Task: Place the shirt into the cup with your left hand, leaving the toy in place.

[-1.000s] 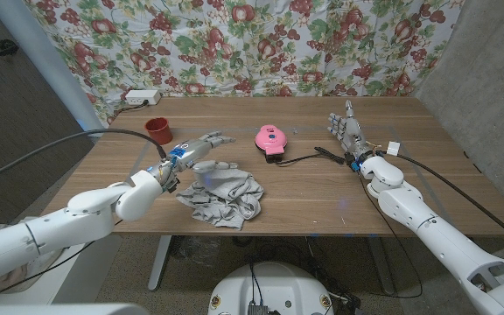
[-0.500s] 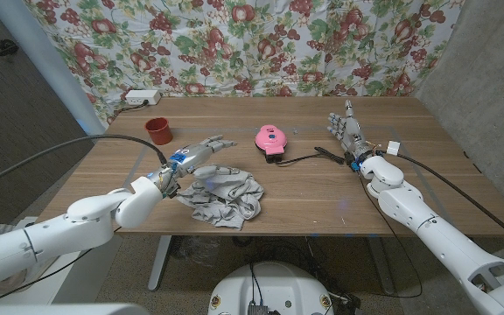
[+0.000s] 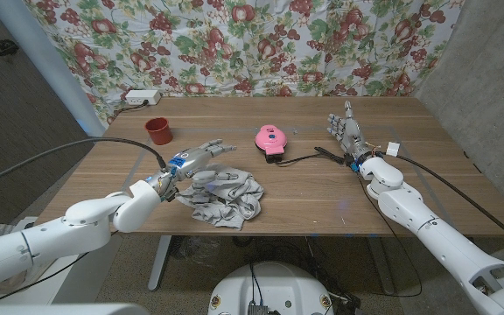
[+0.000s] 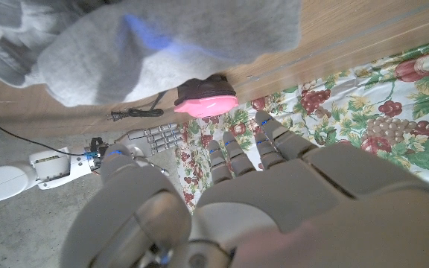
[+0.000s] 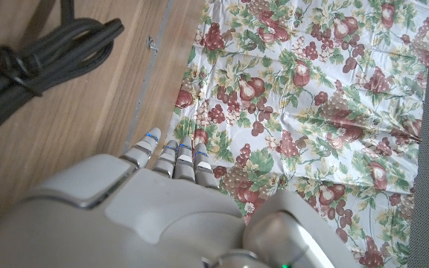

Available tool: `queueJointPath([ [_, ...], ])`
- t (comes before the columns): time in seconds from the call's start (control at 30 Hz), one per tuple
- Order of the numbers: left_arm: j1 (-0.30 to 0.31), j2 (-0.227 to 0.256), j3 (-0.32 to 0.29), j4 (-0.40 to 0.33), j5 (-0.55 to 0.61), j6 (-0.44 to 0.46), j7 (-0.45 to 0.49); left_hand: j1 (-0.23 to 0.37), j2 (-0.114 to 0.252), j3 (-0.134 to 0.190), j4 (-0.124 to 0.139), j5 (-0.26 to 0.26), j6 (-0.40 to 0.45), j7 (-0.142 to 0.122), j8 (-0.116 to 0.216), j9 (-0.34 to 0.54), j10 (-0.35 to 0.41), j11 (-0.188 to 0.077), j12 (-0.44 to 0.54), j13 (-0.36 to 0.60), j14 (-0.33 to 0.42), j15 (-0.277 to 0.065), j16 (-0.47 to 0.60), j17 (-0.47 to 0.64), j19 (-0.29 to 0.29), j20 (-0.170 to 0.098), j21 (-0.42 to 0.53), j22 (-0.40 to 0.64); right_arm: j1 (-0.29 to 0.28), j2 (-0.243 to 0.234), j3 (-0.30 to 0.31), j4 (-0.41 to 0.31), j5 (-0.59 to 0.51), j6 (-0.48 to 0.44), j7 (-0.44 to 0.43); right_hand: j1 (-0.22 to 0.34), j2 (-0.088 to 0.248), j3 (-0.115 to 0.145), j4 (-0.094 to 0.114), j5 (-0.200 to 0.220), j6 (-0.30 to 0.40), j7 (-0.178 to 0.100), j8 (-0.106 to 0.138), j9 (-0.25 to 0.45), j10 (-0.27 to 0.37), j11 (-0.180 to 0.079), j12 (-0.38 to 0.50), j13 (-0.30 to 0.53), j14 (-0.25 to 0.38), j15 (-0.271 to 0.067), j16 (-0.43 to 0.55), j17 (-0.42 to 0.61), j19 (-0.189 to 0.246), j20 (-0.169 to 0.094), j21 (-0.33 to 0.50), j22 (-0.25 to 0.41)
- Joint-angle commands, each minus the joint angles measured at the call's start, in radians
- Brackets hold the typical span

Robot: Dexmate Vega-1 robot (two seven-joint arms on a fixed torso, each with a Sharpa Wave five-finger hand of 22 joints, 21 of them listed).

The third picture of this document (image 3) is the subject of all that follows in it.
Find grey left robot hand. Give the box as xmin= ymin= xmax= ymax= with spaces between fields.
xmin=144 ymin=138 xmax=240 ymax=202

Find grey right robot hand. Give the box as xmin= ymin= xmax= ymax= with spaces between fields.
xmin=326 ymin=101 xmax=374 ymax=161

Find grey shirt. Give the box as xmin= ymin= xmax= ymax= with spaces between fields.
xmin=175 ymin=164 xmax=265 ymax=231

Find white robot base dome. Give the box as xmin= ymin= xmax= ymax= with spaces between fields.
xmin=207 ymin=261 xmax=335 ymax=315

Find red cup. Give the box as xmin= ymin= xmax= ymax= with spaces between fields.
xmin=143 ymin=116 xmax=174 ymax=146

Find pink toy waffle maker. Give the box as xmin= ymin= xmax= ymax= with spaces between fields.
xmin=254 ymin=124 xmax=288 ymax=164

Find white power strip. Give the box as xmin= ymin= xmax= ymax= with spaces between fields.
xmin=124 ymin=89 xmax=163 ymax=106

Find white table leg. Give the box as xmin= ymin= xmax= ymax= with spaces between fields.
xmin=147 ymin=234 xmax=173 ymax=292
xmin=367 ymin=235 xmax=396 ymax=295

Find floral fruit print backdrop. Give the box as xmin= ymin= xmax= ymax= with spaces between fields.
xmin=22 ymin=0 xmax=466 ymax=126

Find pale blue pillar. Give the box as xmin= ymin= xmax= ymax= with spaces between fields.
xmin=0 ymin=0 xmax=107 ymax=137

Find white robot torso edge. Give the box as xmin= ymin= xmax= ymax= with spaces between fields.
xmin=0 ymin=303 xmax=151 ymax=315

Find black toy power cord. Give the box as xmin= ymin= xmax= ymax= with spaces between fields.
xmin=276 ymin=146 xmax=354 ymax=167

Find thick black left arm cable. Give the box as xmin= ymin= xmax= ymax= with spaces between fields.
xmin=0 ymin=136 xmax=168 ymax=192

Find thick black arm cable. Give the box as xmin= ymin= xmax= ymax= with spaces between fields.
xmin=378 ymin=150 xmax=504 ymax=255
xmin=0 ymin=136 xmax=168 ymax=192

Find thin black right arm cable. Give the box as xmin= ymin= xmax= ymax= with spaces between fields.
xmin=356 ymin=172 xmax=424 ymax=298

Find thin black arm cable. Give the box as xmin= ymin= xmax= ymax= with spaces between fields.
xmin=0 ymin=251 xmax=91 ymax=305
xmin=356 ymin=172 xmax=424 ymax=298

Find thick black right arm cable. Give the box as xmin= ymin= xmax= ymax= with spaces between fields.
xmin=378 ymin=150 xmax=504 ymax=255

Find black tangled cables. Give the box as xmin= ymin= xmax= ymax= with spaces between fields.
xmin=234 ymin=235 xmax=369 ymax=314

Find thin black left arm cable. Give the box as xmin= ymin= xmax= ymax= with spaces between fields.
xmin=0 ymin=251 xmax=91 ymax=305

